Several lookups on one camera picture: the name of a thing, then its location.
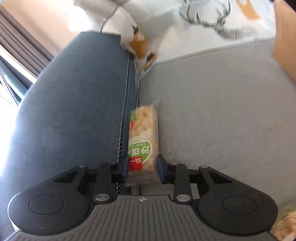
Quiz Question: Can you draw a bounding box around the round noodle cake packet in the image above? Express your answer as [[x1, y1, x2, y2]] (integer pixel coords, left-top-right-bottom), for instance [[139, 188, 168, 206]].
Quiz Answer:
[[269, 204, 296, 241]]

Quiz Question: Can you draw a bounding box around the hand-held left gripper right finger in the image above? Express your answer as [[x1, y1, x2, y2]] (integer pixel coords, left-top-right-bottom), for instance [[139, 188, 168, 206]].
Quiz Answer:
[[157, 154, 234, 204]]

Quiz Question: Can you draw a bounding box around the green label rice cracker packet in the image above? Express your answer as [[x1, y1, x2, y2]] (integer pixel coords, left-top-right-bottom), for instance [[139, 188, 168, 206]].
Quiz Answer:
[[125, 99, 160, 187]]

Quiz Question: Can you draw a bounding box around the grey deer print sofa cover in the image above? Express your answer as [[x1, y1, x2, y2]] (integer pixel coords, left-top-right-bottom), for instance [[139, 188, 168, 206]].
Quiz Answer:
[[73, 0, 296, 232]]

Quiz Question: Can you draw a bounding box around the grey curtain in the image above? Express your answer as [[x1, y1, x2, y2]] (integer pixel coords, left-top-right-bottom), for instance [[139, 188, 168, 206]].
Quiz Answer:
[[0, 6, 54, 106]]

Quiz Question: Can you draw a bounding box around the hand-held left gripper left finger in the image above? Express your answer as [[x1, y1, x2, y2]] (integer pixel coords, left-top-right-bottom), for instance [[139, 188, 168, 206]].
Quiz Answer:
[[53, 155, 130, 204]]

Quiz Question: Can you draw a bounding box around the cardboard box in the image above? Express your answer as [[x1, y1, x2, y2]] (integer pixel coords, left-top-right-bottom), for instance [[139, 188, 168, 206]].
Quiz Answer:
[[272, 0, 296, 82]]

